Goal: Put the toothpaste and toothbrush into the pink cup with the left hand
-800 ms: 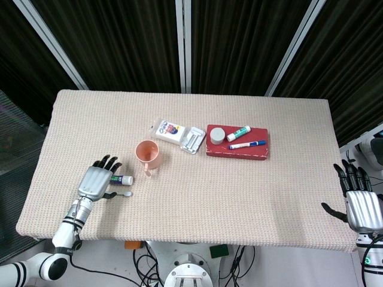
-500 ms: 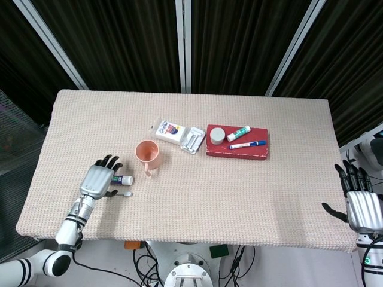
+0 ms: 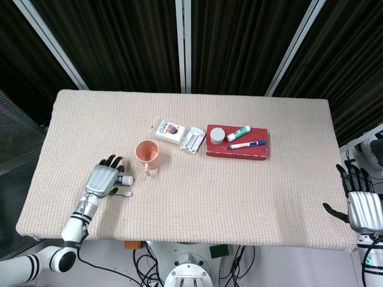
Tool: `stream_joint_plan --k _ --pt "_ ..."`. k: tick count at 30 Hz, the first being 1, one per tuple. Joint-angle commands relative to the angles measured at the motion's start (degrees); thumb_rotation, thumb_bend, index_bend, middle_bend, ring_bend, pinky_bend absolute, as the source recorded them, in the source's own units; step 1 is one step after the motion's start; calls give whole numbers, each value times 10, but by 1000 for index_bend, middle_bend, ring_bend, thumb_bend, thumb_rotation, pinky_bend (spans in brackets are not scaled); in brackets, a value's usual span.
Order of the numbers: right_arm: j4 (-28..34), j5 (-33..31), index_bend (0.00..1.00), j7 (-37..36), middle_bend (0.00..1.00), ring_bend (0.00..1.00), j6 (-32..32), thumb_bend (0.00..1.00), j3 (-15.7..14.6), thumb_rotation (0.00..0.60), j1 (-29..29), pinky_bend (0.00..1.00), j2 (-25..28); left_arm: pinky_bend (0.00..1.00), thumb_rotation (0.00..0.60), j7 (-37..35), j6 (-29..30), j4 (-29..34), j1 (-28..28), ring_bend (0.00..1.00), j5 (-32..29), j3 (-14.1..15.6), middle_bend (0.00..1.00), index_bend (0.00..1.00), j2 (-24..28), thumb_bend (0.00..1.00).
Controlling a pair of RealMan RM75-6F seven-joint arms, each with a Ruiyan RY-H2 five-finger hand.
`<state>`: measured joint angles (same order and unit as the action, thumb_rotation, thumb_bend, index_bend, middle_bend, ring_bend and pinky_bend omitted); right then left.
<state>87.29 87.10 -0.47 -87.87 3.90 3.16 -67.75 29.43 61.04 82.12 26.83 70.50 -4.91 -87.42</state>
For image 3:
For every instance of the white slanted frame post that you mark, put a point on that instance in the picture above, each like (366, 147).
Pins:
(57, 45)
(294, 51)

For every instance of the white printed soap packet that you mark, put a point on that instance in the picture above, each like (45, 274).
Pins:
(167, 133)

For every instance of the pink plastic mug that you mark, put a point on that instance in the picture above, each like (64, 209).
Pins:
(151, 158)

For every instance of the green white glue stick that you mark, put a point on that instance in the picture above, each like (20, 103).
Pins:
(237, 133)

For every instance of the dark pleated curtain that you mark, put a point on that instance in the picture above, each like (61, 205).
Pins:
(239, 45)
(353, 74)
(18, 59)
(119, 45)

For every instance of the green button box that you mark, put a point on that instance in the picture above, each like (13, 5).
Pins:
(219, 251)

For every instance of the white black background robot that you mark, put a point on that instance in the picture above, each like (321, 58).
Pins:
(369, 148)

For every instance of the orange box under table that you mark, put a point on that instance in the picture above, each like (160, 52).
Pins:
(132, 244)

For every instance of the red brick block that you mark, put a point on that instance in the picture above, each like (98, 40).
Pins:
(239, 155)

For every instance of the dark mesh screen panel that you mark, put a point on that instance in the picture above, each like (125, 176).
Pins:
(18, 143)

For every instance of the white-capped purple tube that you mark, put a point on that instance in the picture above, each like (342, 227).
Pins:
(125, 180)

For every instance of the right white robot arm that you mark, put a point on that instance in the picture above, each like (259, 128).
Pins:
(372, 263)

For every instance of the beige woven tablecloth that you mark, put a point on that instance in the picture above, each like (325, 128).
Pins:
(191, 203)

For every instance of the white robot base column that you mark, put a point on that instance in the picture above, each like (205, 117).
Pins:
(187, 269)

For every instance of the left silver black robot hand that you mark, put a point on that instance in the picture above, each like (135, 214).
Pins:
(100, 177)

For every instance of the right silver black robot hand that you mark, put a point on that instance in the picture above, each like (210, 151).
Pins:
(363, 209)

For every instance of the blue white marker pen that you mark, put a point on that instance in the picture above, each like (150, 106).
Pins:
(246, 144)

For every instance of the white upright frame post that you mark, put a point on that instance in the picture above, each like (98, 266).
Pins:
(183, 45)

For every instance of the grey lidded cream jar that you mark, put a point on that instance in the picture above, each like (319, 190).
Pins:
(217, 136)

